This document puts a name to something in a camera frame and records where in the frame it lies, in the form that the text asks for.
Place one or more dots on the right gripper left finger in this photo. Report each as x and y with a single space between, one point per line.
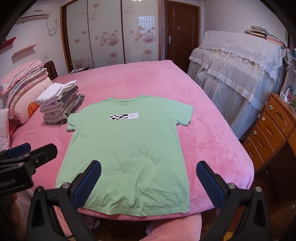
42 222

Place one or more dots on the wooden drawer desk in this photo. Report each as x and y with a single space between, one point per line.
271 147

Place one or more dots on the white air conditioner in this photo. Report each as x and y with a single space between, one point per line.
37 11

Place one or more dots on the lace covered furniture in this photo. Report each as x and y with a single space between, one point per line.
238 73

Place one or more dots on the dark wooden headboard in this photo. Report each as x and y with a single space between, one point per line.
51 69

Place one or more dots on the stack of books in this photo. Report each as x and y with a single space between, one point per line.
262 33

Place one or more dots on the items on desk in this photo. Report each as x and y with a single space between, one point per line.
288 96

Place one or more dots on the dark brown door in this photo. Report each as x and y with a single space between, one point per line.
182 32

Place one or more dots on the green t-shirt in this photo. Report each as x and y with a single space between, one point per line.
137 144

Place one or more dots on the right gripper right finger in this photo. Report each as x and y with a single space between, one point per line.
254 223

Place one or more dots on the red wall shelf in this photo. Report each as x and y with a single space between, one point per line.
7 43

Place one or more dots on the folded quilts and pillows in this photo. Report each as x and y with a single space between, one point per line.
20 89

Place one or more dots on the stack of folded clothes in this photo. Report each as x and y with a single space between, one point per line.
58 101

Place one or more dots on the pink wall shelf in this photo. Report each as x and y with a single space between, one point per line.
23 50

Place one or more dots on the pink bed blanket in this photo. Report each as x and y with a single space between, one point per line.
208 137

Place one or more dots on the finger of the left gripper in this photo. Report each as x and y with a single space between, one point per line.
19 150
38 157

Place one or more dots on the floral sliding wardrobe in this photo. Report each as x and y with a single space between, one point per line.
104 33

